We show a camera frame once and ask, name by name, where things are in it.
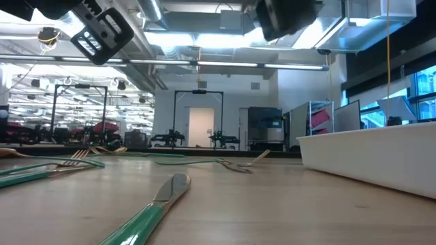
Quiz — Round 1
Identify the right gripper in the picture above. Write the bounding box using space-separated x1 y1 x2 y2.
255 0 318 42

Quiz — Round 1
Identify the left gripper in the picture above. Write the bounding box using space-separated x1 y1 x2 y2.
0 0 136 66

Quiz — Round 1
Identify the long ceiling light bar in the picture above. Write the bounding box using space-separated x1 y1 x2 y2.
0 53 330 71

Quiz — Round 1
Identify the red machine cover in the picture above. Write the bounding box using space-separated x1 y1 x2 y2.
91 121 121 135

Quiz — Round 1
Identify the dark cabinet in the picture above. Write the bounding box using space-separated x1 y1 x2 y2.
247 106 284 152

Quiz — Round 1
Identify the dark crate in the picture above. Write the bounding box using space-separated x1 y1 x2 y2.
123 130 149 149

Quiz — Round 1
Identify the grey panel screen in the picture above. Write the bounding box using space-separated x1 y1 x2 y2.
333 99 362 133

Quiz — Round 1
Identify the red black machine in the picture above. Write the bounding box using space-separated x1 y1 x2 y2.
5 121 45 144

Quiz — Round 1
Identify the white door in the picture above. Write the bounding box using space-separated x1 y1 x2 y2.
187 107 215 148

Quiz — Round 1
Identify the white angled panel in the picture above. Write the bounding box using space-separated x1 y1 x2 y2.
376 96 418 122

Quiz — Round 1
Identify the window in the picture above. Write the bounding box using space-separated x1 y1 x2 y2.
407 64 436 122

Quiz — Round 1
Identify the white cutlery tray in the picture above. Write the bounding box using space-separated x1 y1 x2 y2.
296 121 436 200

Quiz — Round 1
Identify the black reel yellow cable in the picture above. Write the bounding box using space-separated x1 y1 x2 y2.
36 26 61 48

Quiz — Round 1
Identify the silver rectangular ceiling duct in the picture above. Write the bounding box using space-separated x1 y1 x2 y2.
315 0 417 54

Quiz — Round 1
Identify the black gantry frame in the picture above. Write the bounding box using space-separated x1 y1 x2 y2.
172 89 225 150
50 83 109 146

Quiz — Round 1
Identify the metal wire shelf rack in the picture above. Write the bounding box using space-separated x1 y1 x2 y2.
307 100 336 136

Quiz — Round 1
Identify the yellow hanging cable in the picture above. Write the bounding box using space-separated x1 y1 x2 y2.
386 0 392 120

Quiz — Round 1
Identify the gold spoon green handle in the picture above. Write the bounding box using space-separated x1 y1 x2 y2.
0 147 106 168

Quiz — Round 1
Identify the black table frame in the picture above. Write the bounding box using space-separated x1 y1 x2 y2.
0 145 302 159

